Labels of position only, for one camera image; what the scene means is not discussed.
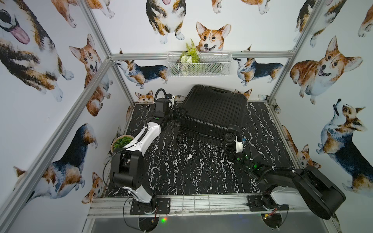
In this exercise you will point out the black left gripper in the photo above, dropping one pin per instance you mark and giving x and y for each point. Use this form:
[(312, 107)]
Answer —
[(177, 115)]

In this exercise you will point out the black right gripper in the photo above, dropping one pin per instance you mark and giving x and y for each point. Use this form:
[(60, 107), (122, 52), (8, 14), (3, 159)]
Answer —
[(234, 154)]

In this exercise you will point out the black hard-shell suitcase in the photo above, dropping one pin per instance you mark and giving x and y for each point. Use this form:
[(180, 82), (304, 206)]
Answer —
[(213, 115)]

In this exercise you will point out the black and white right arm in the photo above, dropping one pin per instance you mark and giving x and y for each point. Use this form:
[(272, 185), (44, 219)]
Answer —
[(285, 186)]

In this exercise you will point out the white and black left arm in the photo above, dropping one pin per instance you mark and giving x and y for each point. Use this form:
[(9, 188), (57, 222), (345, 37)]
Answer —
[(127, 163)]

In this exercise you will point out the green succulent in beige pot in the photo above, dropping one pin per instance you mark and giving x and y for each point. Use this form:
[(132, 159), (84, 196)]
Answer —
[(121, 141)]

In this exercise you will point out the green fern with white flower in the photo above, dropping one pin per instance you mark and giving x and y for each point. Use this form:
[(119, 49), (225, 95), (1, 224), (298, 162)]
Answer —
[(189, 60)]

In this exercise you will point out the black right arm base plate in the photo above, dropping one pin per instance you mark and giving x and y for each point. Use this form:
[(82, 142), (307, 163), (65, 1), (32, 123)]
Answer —
[(258, 203)]

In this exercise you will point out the white wire mesh basket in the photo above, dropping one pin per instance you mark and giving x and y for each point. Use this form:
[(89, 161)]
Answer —
[(212, 64)]

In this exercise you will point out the aluminium cage frame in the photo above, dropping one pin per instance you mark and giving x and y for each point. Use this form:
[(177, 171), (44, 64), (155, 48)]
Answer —
[(29, 54)]

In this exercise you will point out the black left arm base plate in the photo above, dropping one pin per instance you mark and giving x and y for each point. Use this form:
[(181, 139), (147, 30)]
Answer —
[(156, 206)]

